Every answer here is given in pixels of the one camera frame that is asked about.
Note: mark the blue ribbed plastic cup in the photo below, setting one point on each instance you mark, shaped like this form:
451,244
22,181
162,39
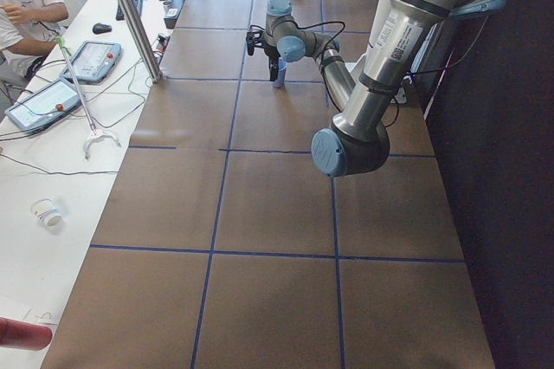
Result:
280,72

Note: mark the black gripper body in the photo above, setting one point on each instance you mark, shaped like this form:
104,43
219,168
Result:
272,55

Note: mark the person in white shirt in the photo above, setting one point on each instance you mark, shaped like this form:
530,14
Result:
28,32

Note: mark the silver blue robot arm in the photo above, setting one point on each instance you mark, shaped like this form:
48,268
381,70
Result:
357,141

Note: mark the red cylinder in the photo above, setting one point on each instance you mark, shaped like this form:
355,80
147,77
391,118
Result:
23,335

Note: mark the far teach pendant tablet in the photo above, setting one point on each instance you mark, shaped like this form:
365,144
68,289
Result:
93,61

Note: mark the teach pendant tablet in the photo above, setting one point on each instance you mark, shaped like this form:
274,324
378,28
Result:
93,61
44,107

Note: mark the aluminium frame post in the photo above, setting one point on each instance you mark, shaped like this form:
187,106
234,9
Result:
135,25

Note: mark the near teach pendant tablet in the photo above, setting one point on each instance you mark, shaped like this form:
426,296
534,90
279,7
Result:
44,107

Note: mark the black computer mouse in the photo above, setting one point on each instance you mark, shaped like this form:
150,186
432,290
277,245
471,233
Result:
101,28

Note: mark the reacher grabber tool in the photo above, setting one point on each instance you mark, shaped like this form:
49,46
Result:
95,134

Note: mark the white paper cup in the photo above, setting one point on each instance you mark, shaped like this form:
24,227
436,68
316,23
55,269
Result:
47,214

